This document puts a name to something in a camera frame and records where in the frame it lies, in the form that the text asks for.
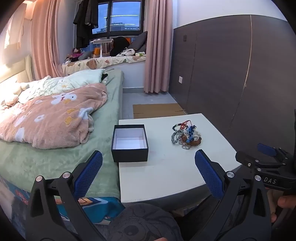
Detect pink flowered blanket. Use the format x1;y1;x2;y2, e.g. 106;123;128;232
0;83;108;149

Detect person's right hand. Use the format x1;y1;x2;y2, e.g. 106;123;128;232
266;188;296;224

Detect black gift box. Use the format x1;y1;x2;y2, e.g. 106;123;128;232
111;124;149;163

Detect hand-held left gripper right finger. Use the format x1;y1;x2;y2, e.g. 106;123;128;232
194;149;272;241

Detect black bag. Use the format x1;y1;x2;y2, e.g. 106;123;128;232
110;36;131;57

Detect cream headboard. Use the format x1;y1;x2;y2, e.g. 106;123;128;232
0;54;33;84

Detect green bed sheet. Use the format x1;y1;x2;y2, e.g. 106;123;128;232
0;68;125;200

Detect plush toys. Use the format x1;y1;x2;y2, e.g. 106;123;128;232
65;47;93;63

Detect white desk lamp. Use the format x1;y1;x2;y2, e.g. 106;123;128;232
90;39;114;58

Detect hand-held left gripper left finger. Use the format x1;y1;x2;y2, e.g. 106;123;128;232
24;150;109;241

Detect pink curtain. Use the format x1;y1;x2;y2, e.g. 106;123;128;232
143;0;173;94
31;0;67;80

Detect dark framed window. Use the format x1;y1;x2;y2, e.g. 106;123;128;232
79;0;148;51

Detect printed window seat cushion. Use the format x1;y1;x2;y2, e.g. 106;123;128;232
61;56;147;76

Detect white table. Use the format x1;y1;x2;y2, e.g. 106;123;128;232
118;113;242;204

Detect blue printed bed cover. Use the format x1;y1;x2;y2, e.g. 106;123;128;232
0;176;125;232

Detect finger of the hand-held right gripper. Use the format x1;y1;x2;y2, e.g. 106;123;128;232
257;143;289;163
235;151;281;171

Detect cream plush toy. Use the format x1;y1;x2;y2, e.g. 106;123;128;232
0;81;29;107

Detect hanging dark clothes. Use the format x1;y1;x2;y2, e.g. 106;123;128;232
73;0;99;48

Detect flattened cardboard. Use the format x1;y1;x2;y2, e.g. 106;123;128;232
132;103;186;119

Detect pile of beaded jewelry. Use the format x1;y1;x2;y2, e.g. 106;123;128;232
171;120;202;150

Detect grey pillow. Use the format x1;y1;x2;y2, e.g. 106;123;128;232
127;31;148;52

